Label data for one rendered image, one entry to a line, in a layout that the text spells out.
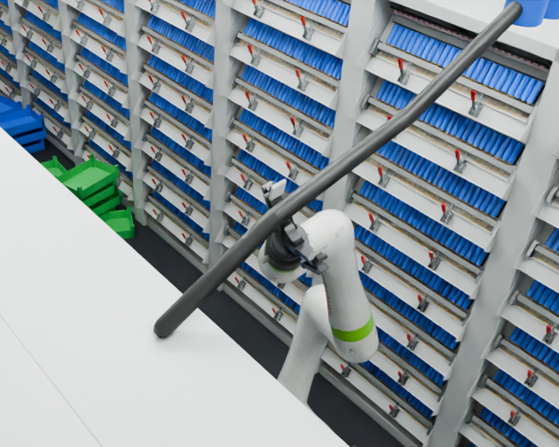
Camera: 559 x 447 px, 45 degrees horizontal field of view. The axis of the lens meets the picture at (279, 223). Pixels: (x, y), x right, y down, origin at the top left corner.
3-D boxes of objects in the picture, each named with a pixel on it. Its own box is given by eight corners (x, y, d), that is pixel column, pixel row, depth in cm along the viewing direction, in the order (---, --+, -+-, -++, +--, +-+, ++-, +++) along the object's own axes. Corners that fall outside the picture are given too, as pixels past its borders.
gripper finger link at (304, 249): (283, 242, 135) (286, 247, 136) (309, 264, 125) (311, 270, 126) (300, 232, 136) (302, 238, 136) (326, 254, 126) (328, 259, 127)
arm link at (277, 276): (271, 295, 158) (248, 255, 160) (317, 270, 161) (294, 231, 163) (276, 285, 145) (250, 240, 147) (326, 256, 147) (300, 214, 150)
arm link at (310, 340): (285, 405, 228) (333, 273, 204) (311, 441, 216) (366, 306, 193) (252, 412, 220) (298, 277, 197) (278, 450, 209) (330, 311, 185)
